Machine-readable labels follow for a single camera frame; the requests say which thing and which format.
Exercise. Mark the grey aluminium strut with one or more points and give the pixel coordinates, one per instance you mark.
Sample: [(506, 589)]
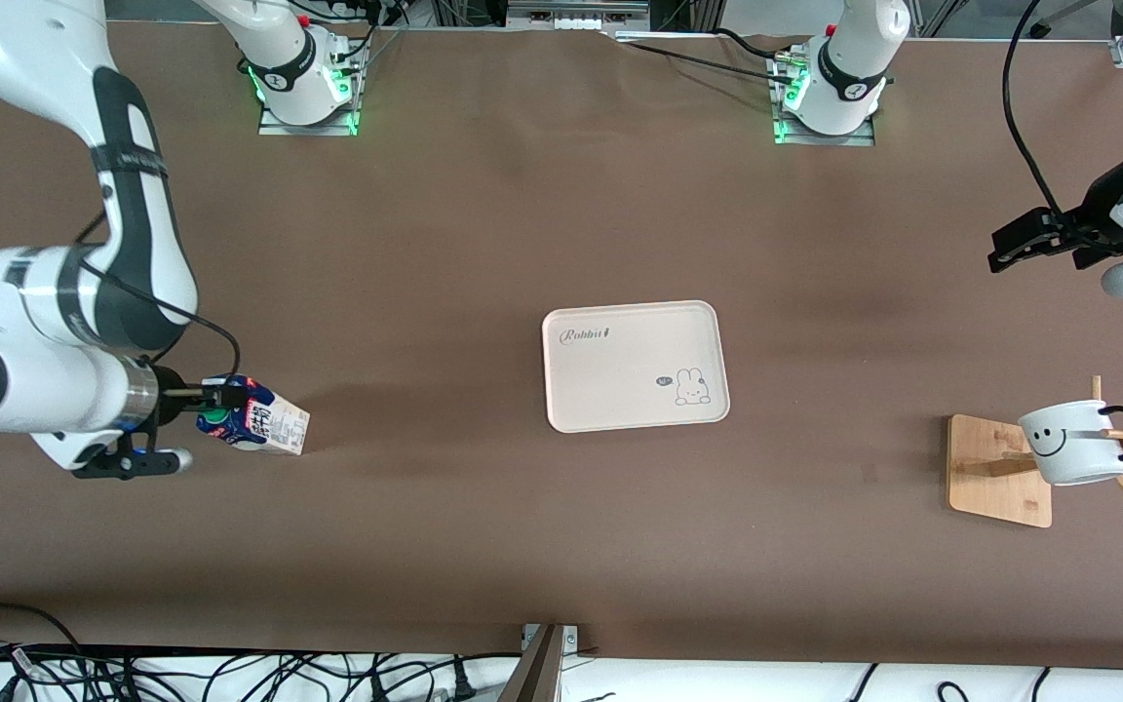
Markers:
[(534, 673)]

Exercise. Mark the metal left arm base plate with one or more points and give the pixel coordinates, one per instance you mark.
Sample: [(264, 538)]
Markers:
[(820, 139)]

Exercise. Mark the cream rabbit print tray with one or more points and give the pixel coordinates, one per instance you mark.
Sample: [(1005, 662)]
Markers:
[(635, 370)]

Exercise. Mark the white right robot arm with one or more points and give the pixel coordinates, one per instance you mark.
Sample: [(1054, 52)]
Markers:
[(45, 370)]

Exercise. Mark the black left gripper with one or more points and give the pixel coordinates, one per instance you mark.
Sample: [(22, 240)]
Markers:
[(1096, 211)]

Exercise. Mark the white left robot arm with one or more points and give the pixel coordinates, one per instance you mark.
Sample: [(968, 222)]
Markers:
[(849, 58)]

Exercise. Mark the metal strut bracket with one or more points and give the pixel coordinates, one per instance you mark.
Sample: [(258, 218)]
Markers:
[(571, 639)]

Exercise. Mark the wooden cup rack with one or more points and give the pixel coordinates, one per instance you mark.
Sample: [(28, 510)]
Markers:
[(990, 487)]

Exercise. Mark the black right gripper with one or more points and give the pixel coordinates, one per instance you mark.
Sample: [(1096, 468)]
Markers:
[(168, 404)]

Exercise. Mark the white power strip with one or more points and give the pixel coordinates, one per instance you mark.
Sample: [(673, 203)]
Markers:
[(576, 12)]

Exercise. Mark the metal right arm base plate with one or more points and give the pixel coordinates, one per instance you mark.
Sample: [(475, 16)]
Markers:
[(274, 129)]

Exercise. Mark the blue milk carton green cap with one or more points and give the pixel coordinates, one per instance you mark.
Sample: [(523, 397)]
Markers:
[(274, 424)]

